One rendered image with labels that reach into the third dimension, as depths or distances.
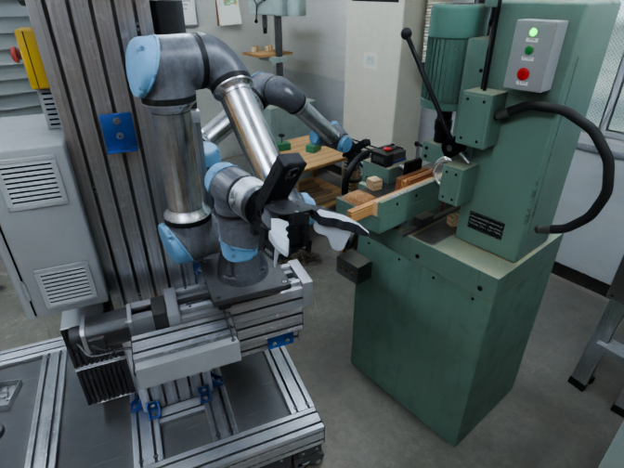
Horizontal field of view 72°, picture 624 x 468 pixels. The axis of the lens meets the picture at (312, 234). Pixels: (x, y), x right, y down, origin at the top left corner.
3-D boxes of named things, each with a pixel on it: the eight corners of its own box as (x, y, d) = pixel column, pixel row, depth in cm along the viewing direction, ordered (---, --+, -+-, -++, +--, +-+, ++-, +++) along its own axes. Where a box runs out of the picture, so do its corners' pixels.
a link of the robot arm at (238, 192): (266, 174, 79) (226, 178, 75) (279, 182, 76) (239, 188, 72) (263, 212, 83) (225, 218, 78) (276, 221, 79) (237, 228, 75)
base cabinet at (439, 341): (409, 321, 230) (427, 201, 195) (513, 388, 192) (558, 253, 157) (349, 362, 205) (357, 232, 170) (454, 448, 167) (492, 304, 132)
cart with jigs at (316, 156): (315, 193, 374) (315, 119, 342) (361, 216, 335) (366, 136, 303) (250, 214, 338) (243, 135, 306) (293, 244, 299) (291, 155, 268)
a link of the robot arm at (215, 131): (175, 158, 158) (280, 69, 170) (161, 148, 168) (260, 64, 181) (195, 181, 166) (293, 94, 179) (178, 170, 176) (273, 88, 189)
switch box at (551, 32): (513, 84, 117) (528, 18, 109) (551, 90, 110) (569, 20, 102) (501, 87, 113) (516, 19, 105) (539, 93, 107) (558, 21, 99)
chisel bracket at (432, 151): (431, 159, 163) (435, 136, 159) (463, 169, 154) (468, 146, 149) (419, 163, 159) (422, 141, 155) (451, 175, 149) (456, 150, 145)
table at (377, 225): (418, 166, 196) (420, 153, 193) (478, 187, 176) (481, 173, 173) (318, 203, 162) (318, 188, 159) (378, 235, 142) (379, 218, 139)
